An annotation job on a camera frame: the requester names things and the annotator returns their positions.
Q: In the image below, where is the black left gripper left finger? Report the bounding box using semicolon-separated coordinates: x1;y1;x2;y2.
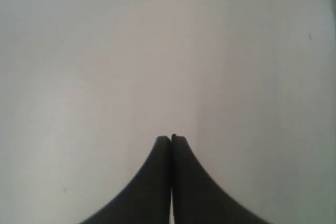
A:
84;136;172;224

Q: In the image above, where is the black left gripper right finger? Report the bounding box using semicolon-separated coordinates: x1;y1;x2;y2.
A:
171;134;263;224

